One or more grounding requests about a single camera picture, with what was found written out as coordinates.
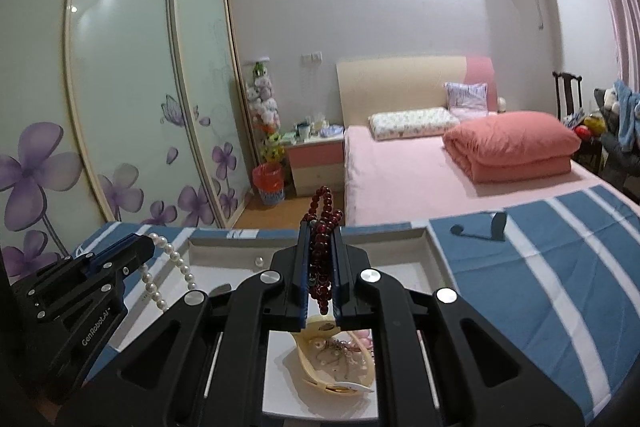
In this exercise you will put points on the blue clothing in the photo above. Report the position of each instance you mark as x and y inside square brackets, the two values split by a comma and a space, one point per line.
[627, 117]

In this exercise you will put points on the dark wooden chair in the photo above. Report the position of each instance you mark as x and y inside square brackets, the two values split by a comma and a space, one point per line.
[567, 92]

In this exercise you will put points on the white plush toy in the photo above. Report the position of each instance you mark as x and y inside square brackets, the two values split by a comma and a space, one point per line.
[611, 99]

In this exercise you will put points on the pink white nightstand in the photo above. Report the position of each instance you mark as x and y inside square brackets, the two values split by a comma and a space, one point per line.
[315, 167]

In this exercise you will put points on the bed with pink sheet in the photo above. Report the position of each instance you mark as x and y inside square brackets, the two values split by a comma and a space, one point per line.
[400, 177]

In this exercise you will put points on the hanging plush toy stack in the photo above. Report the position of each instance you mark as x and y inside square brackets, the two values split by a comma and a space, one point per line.
[262, 107]

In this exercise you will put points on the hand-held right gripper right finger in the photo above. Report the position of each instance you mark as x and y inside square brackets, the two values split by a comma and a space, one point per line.
[425, 347]

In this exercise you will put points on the beige pink headboard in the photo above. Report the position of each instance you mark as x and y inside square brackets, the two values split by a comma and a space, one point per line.
[390, 87]

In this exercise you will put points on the long floral pillow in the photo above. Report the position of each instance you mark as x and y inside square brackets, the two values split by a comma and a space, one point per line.
[412, 123]

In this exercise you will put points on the folded salmon quilt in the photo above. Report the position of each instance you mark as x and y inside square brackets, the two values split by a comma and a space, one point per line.
[510, 144]

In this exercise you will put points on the grey jewelry tray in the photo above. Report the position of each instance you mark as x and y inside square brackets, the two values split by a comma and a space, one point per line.
[230, 257]

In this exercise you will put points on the small purple pillow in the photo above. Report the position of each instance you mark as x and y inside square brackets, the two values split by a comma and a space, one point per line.
[466, 97]

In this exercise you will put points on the wall socket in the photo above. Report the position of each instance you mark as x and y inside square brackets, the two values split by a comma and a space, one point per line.
[312, 57]

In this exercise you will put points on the floral sliding door wardrobe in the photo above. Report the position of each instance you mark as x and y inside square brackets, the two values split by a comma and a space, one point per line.
[125, 82]

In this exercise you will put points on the colourful toy balls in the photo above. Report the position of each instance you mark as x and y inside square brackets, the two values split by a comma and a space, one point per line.
[589, 128]

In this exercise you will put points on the red trash bin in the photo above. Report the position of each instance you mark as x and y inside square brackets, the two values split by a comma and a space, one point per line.
[269, 184]

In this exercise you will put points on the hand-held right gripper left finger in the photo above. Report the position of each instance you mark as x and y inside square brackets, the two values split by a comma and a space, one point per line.
[235, 347]

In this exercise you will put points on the blue white striped tablecloth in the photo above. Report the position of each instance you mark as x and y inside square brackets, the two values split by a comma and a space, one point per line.
[500, 287]

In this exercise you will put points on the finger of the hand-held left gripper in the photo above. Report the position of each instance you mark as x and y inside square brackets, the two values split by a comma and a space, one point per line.
[120, 254]

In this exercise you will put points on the clutter on nightstand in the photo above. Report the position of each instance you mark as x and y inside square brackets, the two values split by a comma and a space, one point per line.
[312, 129]

